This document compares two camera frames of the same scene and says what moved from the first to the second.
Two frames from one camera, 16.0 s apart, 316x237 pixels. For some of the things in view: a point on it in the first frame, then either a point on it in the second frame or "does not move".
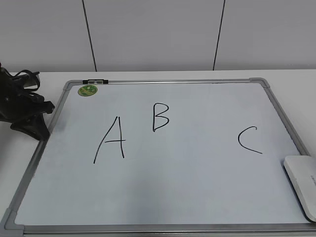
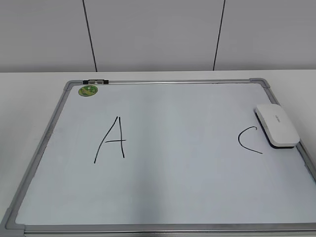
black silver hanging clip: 97,81 does not move
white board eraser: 301,170 to 278,128
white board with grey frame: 163,157 does not move
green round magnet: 87,90 does not move
